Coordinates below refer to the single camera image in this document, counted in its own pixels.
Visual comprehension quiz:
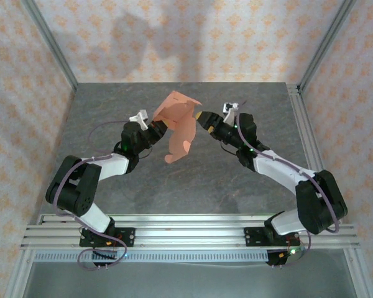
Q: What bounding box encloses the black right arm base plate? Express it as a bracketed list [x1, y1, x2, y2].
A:
[244, 227, 301, 248]

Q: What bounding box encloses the grey metal lower panel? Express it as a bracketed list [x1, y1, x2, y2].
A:
[24, 262, 358, 298]

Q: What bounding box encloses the aluminium side rail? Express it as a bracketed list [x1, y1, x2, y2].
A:
[287, 83, 343, 224]

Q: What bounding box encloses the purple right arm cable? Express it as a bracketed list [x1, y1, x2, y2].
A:
[234, 101, 341, 270]

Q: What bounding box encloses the aluminium corner post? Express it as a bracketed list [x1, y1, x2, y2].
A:
[297, 0, 357, 91]
[21, 0, 79, 91]

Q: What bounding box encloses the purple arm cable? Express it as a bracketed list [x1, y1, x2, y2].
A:
[234, 101, 341, 270]
[46, 120, 128, 271]

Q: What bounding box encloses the wide aluminium mounting rail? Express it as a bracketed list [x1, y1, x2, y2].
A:
[20, 213, 361, 251]

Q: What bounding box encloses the aluminium frame leg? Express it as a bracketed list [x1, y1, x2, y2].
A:
[343, 248, 373, 298]
[7, 248, 35, 298]

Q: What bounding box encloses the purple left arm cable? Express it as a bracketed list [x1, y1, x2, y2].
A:
[46, 120, 128, 271]

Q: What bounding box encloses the orange cardboard paper box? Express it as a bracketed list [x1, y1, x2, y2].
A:
[150, 90, 203, 164]

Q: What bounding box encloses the slotted grey cable duct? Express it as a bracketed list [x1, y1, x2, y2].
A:
[34, 250, 270, 263]

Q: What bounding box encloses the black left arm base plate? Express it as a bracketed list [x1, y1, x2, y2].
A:
[80, 227, 136, 248]

